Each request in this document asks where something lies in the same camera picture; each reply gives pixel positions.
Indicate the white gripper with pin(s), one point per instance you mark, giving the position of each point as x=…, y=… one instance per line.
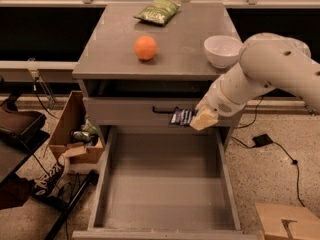
x=220, y=103

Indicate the dark blue rxbar wrapper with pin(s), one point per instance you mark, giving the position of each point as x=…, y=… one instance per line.
x=182, y=117

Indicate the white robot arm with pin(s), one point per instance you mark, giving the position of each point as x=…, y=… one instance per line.
x=266, y=61

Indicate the open grey bottom drawer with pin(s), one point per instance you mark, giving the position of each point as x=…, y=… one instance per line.
x=163, y=184

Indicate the grey drawer cabinet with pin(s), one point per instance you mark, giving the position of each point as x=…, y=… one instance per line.
x=109, y=67

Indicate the closed grey drawer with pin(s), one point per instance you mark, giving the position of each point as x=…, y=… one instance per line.
x=122, y=111

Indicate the black power adapter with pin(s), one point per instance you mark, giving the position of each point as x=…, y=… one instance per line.
x=262, y=140

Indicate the white ceramic bowl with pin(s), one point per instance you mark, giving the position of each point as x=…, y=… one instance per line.
x=222, y=51

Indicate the orange fruit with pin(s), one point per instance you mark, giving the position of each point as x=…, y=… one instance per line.
x=145, y=47

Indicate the green chip bag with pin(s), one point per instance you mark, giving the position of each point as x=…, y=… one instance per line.
x=158, y=12

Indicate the green packet in box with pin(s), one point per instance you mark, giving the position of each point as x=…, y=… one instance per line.
x=88, y=127

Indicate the metal can in box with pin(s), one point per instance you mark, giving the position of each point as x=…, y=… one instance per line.
x=81, y=136

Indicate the cardboard box corner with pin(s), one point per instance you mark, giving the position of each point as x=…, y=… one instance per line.
x=284, y=222

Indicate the black chair leg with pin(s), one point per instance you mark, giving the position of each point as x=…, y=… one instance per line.
x=91, y=178

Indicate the open cardboard box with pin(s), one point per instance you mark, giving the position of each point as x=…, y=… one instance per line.
x=71, y=119

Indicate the black and white sneaker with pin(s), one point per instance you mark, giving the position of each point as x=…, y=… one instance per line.
x=44, y=185

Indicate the dark office chair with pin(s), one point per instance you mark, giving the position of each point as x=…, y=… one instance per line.
x=21, y=133

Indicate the black drawer handle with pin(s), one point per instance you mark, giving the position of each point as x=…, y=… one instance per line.
x=161, y=111

